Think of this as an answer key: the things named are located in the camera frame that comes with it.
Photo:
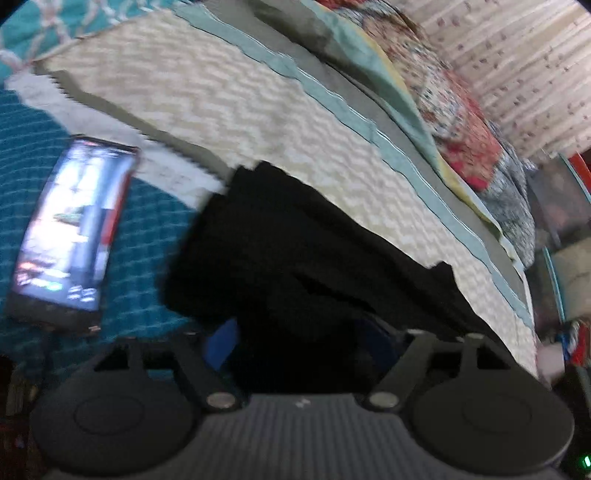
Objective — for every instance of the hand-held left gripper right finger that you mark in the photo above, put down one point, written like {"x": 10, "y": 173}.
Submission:
{"x": 375, "y": 333}

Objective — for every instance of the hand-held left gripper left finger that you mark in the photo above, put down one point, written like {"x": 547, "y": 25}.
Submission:
{"x": 222, "y": 342}

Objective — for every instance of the black pants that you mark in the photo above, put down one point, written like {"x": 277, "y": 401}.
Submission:
{"x": 323, "y": 258}

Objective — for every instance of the pile of colourful clothes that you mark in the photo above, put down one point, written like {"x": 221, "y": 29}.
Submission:
{"x": 577, "y": 341}

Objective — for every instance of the black smartphone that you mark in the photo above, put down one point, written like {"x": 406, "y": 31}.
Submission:
{"x": 69, "y": 230}

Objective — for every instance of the teal framed storage shelf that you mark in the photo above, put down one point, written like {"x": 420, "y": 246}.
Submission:
{"x": 561, "y": 221}

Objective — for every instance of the patterned bedsheet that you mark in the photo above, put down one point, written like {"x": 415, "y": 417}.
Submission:
{"x": 207, "y": 101}

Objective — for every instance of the floral patchwork quilt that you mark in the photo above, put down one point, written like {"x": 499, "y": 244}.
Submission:
{"x": 443, "y": 97}

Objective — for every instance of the leaf print curtain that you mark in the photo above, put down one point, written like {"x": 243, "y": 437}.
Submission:
{"x": 512, "y": 55}

